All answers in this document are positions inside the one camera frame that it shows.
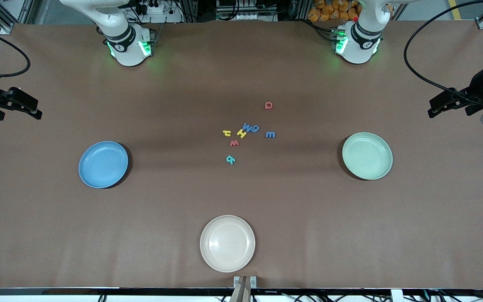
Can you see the green plate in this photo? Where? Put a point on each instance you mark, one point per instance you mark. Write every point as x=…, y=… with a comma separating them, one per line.
x=367, y=156

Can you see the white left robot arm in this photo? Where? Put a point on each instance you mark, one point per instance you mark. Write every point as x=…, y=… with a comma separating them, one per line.
x=357, y=46

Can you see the red foam letter w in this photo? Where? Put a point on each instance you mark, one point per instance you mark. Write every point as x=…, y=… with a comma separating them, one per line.
x=234, y=143

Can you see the blue plate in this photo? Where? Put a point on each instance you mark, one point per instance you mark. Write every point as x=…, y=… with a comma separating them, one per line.
x=103, y=164

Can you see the blue foam letter m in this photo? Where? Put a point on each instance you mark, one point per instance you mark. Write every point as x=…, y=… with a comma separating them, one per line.
x=247, y=126
x=270, y=134

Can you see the yellow uppercase foam letter H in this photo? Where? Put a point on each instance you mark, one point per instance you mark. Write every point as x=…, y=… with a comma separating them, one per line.
x=241, y=134

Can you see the teal foam letter R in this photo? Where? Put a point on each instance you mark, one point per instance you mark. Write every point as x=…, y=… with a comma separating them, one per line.
x=229, y=160

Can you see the cream plate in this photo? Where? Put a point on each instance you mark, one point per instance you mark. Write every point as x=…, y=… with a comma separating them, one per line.
x=227, y=243

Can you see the metal mounting bracket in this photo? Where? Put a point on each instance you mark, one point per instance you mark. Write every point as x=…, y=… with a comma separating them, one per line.
x=253, y=281

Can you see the beige camera mount post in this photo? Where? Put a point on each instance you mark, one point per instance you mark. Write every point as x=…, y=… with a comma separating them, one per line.
x=241, y=293

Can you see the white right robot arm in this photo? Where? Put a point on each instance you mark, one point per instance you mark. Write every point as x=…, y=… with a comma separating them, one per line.
x=126, y=46

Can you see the orange bags pile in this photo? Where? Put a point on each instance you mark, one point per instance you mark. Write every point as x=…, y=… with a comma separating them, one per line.
x=327, y=10

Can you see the blue foam letter g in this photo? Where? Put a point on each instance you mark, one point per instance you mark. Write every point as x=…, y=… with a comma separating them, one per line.
x=252, y=130

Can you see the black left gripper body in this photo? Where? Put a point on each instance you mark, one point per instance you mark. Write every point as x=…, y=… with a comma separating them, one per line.
x=477, y=87

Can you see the white power strip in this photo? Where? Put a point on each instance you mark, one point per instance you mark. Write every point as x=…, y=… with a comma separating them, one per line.
x=157, y=8

